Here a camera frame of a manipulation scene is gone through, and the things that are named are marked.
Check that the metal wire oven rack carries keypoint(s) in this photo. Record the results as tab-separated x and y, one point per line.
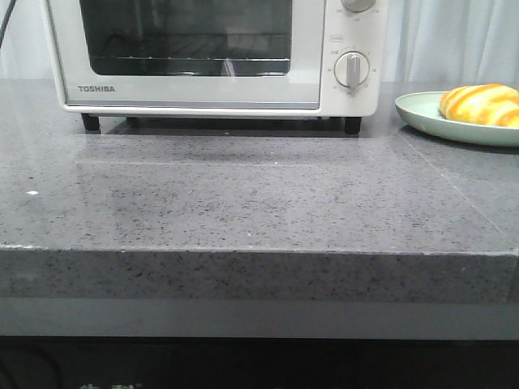
216	55

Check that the upper temperature knob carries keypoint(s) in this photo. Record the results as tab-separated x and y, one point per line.
357	6

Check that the light green plate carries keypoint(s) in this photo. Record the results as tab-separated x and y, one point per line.
421	111

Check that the yellow striped bread roll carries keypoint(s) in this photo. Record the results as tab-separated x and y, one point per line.
492	104

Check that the glass oven door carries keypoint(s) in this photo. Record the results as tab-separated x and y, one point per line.
77	27

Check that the white Toshiba toaster oven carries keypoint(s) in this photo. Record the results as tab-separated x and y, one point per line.
344	32

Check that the lower timer knob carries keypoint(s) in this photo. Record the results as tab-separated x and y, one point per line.
351	69

